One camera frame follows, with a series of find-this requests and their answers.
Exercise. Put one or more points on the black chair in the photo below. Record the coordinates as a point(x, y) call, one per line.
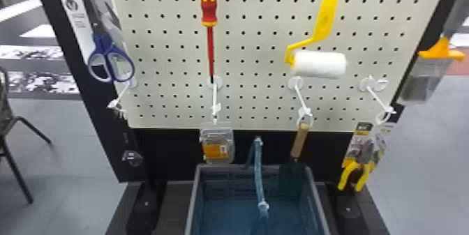
point(7, 126)

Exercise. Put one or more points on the yellow paint roller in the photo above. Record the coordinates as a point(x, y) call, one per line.
point(318, 62)

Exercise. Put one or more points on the yellow tape measure packet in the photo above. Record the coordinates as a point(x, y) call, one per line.
point(217, 145)

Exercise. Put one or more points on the white pegboard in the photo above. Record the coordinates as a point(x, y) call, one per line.
point(256, 93)

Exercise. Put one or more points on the yellow pliers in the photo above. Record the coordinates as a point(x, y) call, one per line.
point(361, 156)

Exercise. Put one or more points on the red screwdriver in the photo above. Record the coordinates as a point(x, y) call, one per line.
point(209, 5)

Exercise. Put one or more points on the blue basket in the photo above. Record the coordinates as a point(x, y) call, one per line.
point(227, 210)

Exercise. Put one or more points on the blue scissors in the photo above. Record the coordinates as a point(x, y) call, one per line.
point(106, 51)

